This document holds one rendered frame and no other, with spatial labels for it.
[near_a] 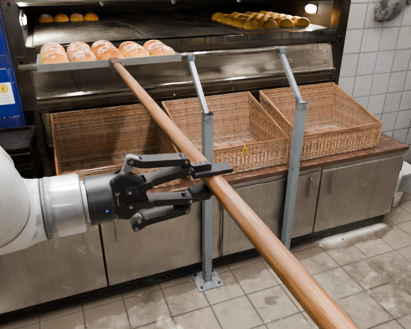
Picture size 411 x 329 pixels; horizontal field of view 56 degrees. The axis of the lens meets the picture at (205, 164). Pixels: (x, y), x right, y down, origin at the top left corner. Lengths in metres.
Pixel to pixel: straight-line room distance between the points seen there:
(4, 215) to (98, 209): 0.19
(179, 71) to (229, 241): 0.97
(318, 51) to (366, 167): 0.79
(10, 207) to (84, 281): 1.62
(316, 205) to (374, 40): 1.20
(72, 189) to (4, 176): 0.18
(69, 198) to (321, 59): 2.26
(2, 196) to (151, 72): 1.83
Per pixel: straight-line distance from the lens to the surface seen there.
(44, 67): 1.57
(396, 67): 3.11
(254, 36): 2.37
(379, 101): 3.10
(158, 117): 0.91
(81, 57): 1.58
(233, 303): 2.09
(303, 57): 2.58
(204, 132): 1.71
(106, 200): 0.58
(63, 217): 0.57
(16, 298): 2.06
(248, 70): 2.38
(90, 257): 1.94
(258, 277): 2.23
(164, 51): 1.63
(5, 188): 0.41
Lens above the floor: 1.51
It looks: 27 degrees down
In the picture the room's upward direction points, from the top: straight up
